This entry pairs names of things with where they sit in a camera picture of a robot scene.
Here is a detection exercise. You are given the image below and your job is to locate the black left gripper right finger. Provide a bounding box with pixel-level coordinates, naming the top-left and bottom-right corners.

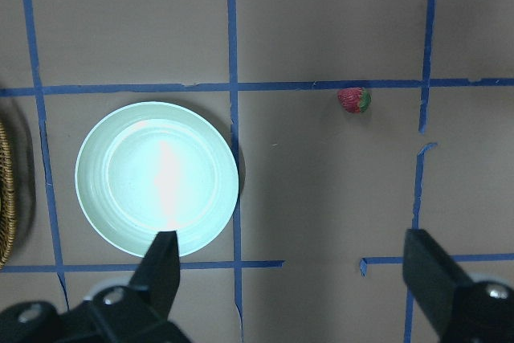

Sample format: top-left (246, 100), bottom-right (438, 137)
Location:
top-left (402, 229), bottom-right (481, 335)

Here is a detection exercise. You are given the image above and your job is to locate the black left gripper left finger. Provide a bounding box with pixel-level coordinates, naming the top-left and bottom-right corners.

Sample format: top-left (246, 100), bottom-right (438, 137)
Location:
top-left (128, 231), bottom-right (181, 319)

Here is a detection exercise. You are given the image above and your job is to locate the red strawberry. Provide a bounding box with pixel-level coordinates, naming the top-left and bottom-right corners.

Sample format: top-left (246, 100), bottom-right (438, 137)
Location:
top-left (337, 87), bottom-right (372, 114)

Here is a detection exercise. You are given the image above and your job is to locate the light green plate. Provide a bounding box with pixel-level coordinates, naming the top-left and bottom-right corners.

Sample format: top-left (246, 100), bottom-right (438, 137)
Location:
top-left (75, 101), bottom-right (239, 257)

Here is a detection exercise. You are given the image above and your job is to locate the brown wicker basket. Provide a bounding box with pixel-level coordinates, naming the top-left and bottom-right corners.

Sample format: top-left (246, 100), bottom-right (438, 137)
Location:
top-left (1, 123), bottom-right (18, 268)

